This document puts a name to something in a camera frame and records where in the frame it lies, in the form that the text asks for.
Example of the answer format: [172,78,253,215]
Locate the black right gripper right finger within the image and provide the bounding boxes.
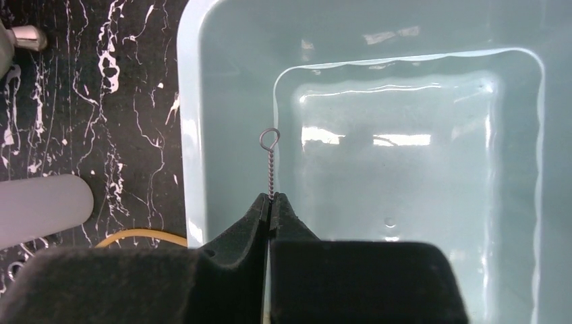
[269,193,469,323]

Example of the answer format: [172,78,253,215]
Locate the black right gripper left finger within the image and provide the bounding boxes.
[1,194,270,323]

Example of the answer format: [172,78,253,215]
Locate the brown test tube brush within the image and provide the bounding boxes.
[259,128,281,200]

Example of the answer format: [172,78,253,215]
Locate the metal test tube clamp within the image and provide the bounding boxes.
[1,238,50,296]

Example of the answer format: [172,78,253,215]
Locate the yellow rubber tube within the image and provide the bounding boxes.
[95,229,188,248]

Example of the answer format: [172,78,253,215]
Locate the teal plastic bin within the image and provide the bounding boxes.
[177,1,571,323]

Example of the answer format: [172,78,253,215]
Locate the white squeeze bottle red cap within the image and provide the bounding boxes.
[1,174,94,249]

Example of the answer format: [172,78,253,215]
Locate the round cabinet with coloured drawers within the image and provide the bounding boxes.
[1,22,48,76]

